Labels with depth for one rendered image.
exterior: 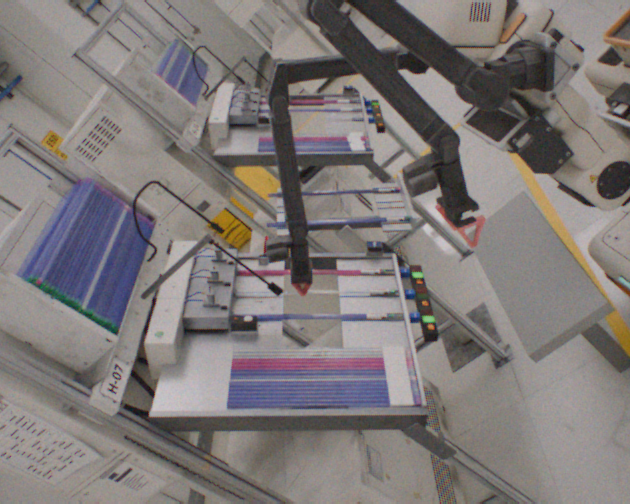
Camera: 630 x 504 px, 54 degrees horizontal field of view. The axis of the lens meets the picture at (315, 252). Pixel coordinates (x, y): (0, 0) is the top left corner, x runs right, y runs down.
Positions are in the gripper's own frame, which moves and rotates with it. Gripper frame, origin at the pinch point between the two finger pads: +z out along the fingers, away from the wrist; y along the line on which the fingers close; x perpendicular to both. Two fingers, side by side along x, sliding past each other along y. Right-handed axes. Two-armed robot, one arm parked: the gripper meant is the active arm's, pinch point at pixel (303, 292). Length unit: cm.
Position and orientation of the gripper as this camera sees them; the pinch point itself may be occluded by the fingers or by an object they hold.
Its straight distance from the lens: 197.9
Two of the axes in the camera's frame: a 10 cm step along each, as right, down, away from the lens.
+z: 0.5, 8.0, 5.9
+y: 0.3, 5.9, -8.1
